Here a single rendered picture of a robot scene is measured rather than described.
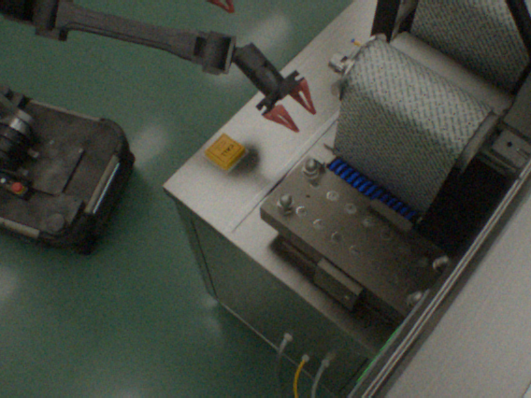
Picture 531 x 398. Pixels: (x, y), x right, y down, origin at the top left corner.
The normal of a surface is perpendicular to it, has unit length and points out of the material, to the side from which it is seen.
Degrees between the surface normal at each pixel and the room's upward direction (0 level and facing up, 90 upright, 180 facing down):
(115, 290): 0
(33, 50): 0
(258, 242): 0
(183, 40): 40
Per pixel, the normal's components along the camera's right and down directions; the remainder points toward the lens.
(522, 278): -0.01, -0.44
